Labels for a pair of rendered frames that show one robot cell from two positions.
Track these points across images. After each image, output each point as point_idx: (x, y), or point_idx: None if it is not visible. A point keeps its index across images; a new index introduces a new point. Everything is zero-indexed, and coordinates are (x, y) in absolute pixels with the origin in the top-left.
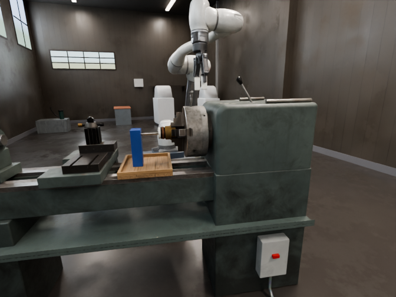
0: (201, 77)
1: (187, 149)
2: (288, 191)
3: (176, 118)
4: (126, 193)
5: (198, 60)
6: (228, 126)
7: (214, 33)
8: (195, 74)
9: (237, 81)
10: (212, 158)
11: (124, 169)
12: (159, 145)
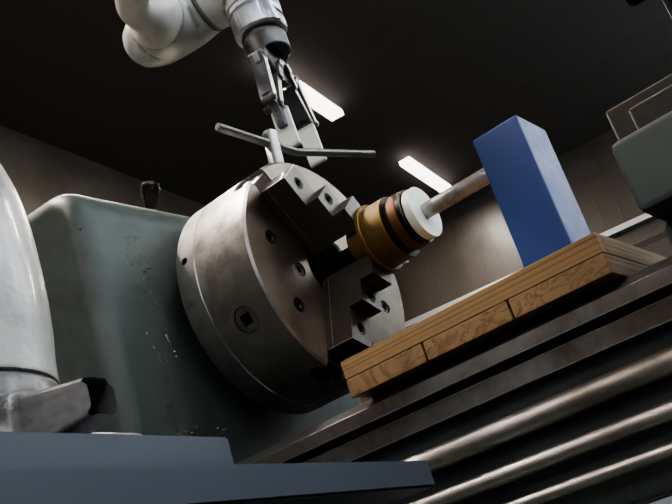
0: (314, 127)
1: (404, 328)
2: None
3: (315, 192)
4: None
5: (284, 76)
6: None
7: (184, 23)
8: (282, 99)
9: (157, 192)
10: (328, 413)
11: None
12: (52, 374)
